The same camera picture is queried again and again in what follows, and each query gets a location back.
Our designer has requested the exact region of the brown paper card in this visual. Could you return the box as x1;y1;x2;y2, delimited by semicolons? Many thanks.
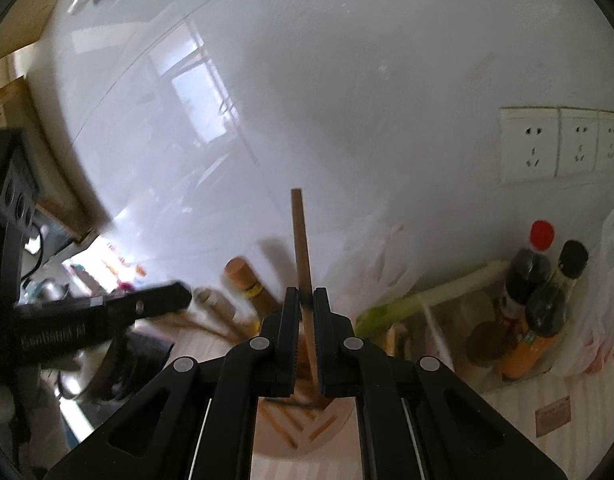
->
534;394;574;437

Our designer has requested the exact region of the row of colourful containers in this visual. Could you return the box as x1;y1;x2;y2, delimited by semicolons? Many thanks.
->
64;241;148;292

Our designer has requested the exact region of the orange wooden chopstick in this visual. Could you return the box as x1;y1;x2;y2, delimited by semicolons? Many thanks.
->
308;411;339;442
263;399;300;450

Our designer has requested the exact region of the black-capped orange-label bottle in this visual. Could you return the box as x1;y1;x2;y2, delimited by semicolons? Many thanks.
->
501;240;589;382

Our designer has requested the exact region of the brown-capped dark sauce bottle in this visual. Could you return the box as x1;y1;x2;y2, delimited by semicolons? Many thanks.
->
223;256;284;333

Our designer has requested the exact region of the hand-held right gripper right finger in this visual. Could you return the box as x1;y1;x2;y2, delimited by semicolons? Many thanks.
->
313;287;570;480

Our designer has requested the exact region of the dark brown wooden chopstick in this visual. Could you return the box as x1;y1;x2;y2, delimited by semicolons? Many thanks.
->
290;188;320;383

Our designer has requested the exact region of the white utensil holder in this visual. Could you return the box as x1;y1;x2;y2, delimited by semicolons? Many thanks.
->
253;377;360;462

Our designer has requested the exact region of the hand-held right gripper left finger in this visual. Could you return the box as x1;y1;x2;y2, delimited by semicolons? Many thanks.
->
46;286;301;480

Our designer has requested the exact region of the clear bag with food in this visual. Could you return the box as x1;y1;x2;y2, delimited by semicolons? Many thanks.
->
386;285;505;393

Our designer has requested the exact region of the clear plastic bag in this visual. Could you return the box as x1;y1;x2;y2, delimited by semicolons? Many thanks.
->
331;212;439;313

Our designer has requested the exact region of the green leek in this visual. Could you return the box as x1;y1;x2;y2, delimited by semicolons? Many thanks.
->
356;259;510;338

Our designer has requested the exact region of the white wall socket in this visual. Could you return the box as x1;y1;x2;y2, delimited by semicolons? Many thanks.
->
499;106;562;184
595;110;614;172
556;107;601;177

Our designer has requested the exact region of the white plastic bag red print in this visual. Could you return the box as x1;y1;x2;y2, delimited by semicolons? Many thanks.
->
557;199;614;380

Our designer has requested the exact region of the red-capped dark sauce bottle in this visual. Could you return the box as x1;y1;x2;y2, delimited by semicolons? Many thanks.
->
494;219;556;343

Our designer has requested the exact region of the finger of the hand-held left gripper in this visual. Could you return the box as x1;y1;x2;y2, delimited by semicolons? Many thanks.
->
16;280;193;367

